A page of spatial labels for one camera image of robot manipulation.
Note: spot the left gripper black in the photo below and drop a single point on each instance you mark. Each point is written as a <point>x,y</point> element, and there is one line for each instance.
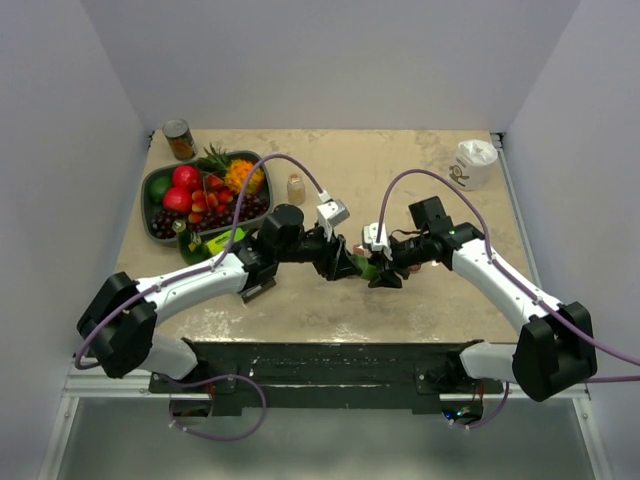
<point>336,262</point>

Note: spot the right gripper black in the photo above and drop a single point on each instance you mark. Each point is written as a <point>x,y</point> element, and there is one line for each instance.
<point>387,279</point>

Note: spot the green capped pill bottle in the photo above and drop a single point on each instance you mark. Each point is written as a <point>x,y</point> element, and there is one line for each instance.
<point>368,271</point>

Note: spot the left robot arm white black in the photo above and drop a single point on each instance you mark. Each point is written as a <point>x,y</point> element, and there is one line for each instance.
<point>119,326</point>

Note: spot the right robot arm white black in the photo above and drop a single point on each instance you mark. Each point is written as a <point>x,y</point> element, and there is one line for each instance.
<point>551,353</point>

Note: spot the small amber pill bottle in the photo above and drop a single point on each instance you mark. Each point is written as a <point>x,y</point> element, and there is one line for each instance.
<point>296,190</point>

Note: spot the black product box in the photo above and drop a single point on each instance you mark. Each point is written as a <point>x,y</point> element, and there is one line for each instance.
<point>251,293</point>

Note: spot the dark grape bunch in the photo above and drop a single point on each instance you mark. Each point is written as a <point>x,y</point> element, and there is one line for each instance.
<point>159,221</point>

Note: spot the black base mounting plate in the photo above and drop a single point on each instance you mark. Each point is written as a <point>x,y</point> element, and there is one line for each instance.
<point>403,376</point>

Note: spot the white paper cup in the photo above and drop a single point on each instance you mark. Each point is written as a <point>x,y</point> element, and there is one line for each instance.
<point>473,164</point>

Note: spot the orange spiky fruit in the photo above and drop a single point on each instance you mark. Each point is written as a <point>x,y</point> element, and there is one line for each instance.
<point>238,171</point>

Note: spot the strawberries pile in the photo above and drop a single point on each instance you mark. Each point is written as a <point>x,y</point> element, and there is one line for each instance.
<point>213,198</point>

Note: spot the green glass bottle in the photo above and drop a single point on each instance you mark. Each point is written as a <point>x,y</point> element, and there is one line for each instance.
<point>190,245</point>

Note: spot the grey fruit tray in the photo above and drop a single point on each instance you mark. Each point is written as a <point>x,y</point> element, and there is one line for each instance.
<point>214,162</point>

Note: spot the lower red apple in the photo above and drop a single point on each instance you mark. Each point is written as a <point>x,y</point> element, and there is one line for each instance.
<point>178,199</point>

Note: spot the red apple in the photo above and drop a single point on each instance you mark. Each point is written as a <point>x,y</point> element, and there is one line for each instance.
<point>187,177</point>
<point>178,199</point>

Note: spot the upper red apple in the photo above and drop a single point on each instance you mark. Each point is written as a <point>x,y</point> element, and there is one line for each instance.
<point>187,177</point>

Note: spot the green lime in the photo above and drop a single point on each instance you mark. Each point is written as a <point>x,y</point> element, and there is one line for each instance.
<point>158,188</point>

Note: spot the tin can with label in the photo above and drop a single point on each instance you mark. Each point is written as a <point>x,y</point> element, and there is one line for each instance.
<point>180,139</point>

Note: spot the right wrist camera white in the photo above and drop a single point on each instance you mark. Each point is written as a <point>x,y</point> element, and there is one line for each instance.
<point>375,239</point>

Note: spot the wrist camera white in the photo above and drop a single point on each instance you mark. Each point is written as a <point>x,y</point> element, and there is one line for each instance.
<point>375,239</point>
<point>330,214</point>

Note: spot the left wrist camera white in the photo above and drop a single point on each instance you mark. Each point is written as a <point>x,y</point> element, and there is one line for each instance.
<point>330,214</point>

